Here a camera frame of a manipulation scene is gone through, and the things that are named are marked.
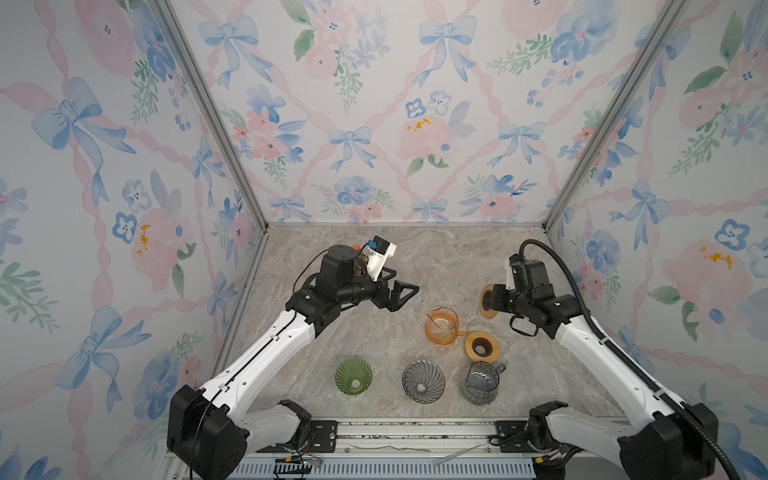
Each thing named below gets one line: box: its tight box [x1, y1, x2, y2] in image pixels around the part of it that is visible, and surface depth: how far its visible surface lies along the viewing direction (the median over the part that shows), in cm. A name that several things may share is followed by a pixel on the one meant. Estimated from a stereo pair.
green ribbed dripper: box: [334, 358, 373, 396], surface depth 84 cm
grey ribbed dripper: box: [402, 359, 446, 404], surface depth 80 cm
